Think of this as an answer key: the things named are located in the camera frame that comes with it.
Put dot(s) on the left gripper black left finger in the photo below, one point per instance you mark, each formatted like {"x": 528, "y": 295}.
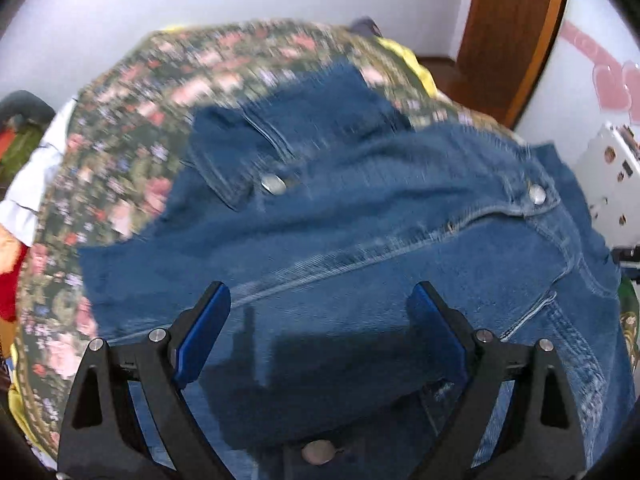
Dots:
{"x": 101, "y": 436}

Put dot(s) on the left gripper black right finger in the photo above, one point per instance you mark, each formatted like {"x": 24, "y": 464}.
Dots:
{"x": 514, "y": 416}

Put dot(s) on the blue denim jacket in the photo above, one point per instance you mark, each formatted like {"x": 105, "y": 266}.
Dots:
{"x": 320, "y": 207}

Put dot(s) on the red plush toy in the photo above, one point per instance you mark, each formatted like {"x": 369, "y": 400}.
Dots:
{"x": 12, "y": 256}

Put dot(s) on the white light blue shirt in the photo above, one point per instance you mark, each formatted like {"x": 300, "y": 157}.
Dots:
{"x": 20, "y": 207}

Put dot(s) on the white electronic box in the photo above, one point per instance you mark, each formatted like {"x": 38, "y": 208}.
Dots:
{"x": 608, "y": 173}

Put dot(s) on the floral dark green bedspread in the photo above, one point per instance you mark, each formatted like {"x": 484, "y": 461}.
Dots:
{"x": 124, "y": 138}

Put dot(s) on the yellow blanket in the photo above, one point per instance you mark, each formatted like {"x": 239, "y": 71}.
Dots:
{"x": 410, "y": 59}

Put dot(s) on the brown wooden door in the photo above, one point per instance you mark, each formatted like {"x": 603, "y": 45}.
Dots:
{"x": 504, "y": 48}

